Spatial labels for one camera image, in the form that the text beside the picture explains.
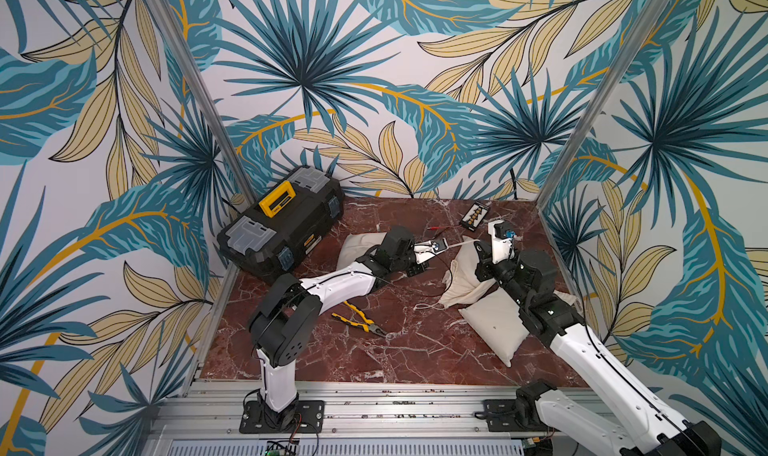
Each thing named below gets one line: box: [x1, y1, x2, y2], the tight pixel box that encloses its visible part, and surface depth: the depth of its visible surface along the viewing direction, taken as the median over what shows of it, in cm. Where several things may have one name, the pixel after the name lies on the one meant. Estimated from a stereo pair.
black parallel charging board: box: [460, 202, 491, 232], surface depth 118 cm
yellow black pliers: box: [332, 300, 388, 337], surface depth 90 cm
